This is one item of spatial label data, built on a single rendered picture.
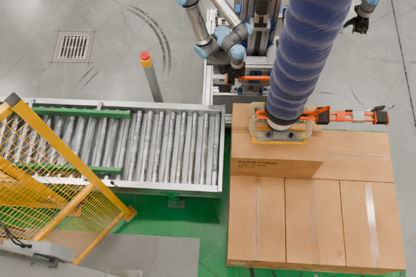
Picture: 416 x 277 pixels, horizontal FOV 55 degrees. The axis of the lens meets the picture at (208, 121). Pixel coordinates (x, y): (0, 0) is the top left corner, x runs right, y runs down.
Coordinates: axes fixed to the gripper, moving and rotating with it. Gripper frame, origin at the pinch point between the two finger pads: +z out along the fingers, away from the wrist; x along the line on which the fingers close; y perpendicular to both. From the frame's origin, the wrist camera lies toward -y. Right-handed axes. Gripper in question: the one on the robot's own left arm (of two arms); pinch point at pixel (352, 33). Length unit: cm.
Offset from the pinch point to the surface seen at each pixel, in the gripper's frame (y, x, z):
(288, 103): 47, -38, -1
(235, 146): 49, -64, 58
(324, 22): 48, -36, -69
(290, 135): 47, -31, 42
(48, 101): 2, -214, 93
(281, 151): 52, -34, 58
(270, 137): 48, -43, 44
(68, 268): 132, -145, 12
